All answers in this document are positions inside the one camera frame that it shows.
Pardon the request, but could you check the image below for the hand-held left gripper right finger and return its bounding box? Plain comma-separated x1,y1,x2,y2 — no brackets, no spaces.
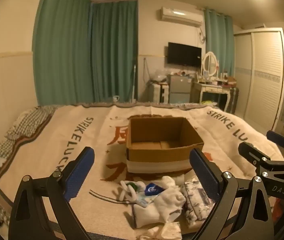
189,148,276,240

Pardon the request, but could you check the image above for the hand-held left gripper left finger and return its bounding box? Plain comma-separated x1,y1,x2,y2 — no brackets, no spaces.
8,146,95,240

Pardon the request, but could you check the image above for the floral printed cloth pouch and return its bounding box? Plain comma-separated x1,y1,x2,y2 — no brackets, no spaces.
181,176,224,228

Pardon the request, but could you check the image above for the small white sock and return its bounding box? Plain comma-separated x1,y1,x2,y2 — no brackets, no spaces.
157,176,187,195

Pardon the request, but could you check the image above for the brown cardboard box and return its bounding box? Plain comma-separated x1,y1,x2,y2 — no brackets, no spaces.
126,116,205,174

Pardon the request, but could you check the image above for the blue sock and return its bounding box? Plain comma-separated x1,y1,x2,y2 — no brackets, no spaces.
144,183,164,196

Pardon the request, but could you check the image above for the large white sock bundle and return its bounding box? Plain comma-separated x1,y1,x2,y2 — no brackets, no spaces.
131,190,186,229

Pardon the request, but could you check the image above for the white cloth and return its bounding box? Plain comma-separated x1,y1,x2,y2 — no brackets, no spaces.
137,222,183,240

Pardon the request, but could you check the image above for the cream printed blanket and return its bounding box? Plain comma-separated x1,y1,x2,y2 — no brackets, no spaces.
0,102,284,240

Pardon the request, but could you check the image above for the dark suitcase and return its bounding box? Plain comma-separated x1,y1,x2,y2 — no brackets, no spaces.
228,87,240,114

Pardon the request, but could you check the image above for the white sliding wardrobe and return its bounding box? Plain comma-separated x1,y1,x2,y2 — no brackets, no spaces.
233,27,284,133

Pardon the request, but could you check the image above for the grey checked bedding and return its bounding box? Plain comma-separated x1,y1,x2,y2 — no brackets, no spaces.
0,104,58,160

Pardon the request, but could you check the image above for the white dressing table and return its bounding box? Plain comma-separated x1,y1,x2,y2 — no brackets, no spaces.
191,78,233,111

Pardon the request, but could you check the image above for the grey mini fridge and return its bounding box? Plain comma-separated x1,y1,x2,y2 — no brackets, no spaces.
168,74,193,104

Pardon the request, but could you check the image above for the white striped suitcase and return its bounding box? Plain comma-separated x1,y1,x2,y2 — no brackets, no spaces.
148,81,169,103

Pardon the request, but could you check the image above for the oval white vanity mirror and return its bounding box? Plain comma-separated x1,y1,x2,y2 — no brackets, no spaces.
201,51,219,77

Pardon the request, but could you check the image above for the white mop pole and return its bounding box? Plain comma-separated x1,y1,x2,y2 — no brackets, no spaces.
131,64,138,103

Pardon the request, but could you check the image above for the clear plastic bag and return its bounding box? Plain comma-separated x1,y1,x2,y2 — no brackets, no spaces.
150,68,169,82

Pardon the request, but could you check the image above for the narrow green curtain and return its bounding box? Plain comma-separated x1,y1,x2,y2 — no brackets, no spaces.
204,8,234,78

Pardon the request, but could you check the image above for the wide green curtain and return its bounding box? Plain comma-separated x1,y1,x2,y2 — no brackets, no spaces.
32,0,93,105

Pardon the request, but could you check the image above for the white air conditioner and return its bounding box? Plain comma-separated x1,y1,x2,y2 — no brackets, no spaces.
159,6,204,27

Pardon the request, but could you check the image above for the black wall television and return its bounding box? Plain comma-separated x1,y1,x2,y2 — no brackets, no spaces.
167,42,202,68

